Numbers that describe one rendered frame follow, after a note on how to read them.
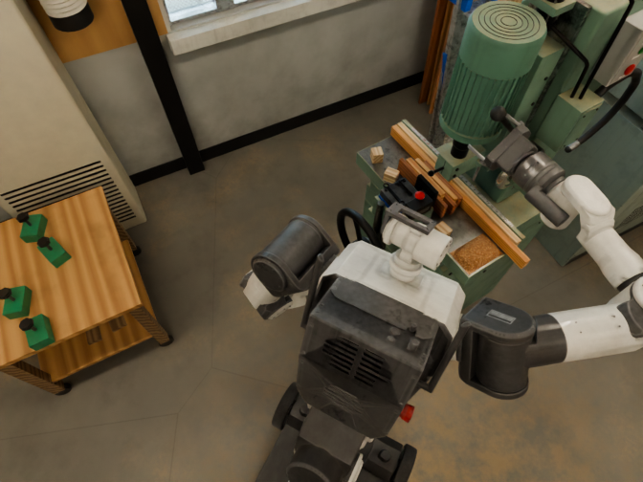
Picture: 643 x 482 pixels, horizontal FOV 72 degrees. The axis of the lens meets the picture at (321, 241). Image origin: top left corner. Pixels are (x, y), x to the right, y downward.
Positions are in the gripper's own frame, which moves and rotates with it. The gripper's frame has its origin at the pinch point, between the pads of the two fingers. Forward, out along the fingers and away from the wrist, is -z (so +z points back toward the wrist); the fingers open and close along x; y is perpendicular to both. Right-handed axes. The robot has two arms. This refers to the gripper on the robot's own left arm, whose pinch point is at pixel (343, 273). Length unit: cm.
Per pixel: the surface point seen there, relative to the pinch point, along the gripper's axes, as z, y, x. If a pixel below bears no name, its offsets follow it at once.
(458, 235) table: -18.6, 28.2, 23.6
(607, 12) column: -12, 95, 34
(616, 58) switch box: -25, 88, 37
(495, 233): -24, 33, 32
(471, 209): -24.0, 35.7, 21.1
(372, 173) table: -12.9, 32.3, -13.2
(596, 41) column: -18, 90, 33
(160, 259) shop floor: 14, -65, -108
